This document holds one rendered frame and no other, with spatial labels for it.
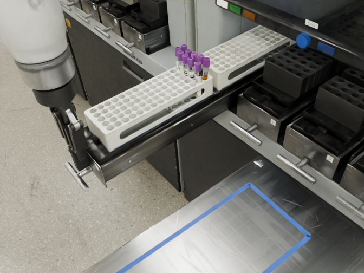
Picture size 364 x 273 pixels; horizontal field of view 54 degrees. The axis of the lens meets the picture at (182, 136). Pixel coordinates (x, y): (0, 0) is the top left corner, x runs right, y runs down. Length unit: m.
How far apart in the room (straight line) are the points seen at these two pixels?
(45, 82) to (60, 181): 1.28
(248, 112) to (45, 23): 0.53
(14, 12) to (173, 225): 0.41
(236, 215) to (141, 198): 1.10
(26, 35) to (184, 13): 0.62
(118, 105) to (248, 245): 0.42
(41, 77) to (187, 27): 0.60
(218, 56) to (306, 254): 0.55
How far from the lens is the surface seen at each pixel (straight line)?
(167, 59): 1.19
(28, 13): 0.58
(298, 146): 0.85
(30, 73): 0.64
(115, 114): 0.79
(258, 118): 0.90
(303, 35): 0.79
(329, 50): 0.77
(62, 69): 0.64
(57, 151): 2.04
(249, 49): 0.98
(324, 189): 0.88
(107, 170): 0.78
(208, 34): 1.06
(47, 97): 0.67
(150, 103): 0.80
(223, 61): 0.93
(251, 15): 0.88
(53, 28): 0.60
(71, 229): 1.70
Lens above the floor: 1.36
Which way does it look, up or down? 44 degrees down
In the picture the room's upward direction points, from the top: 4 degrees counter-clockwise
